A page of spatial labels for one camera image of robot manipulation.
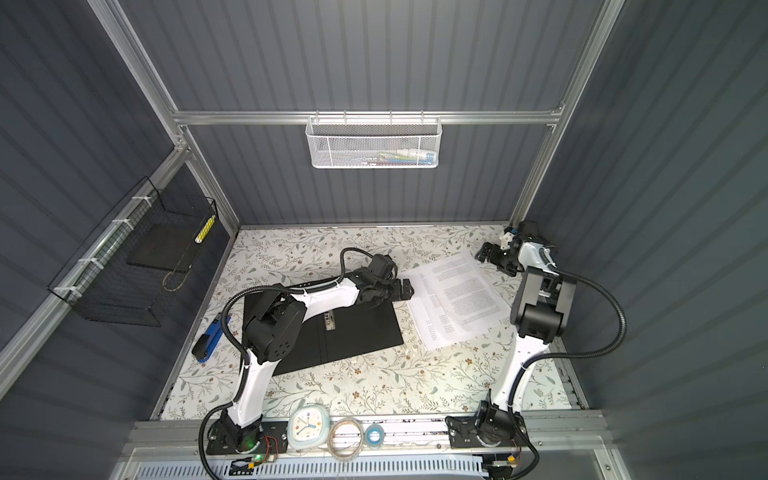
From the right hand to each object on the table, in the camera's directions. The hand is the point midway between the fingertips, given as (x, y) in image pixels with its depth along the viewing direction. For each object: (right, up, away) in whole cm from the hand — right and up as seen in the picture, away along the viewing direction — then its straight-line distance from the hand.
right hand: (493, 261), depth 102 cm
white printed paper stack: (-14, -13, -3) cm, 19 cm away
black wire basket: (-99, -3, -38) cm, 106 cm away
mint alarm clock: (-56, -40, -29) cm, 75 cm away
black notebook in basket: (-96, +5, -23) cm, 99 cm away
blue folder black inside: (-52, -22, -10) cm, 57 cm away
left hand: (-31, -10, -4) cm, 33 cm away
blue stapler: (-90, -23, -15) cm, 94 cm away
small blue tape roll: (-40, -44, -26) cm, 65 cm away
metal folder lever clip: (-55, -19, -8) cm, 59 cm away
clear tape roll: (-47, -44, -27) cm, 70 cm away
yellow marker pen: (-87, +9, -20) cm, 90 cm away
